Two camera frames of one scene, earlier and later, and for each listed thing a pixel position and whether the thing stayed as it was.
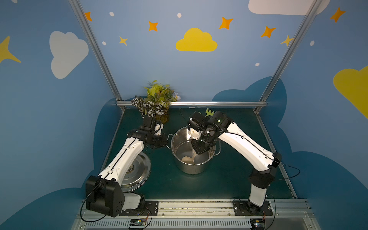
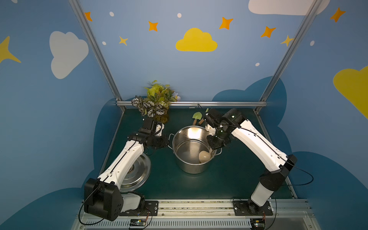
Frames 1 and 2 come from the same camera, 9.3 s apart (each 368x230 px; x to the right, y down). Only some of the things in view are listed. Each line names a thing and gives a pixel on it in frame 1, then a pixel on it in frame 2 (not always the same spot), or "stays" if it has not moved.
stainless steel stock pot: [186, 160] stays
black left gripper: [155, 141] stays
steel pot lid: [137, 174] stays
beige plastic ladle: [189, 160] -> [204, 156]
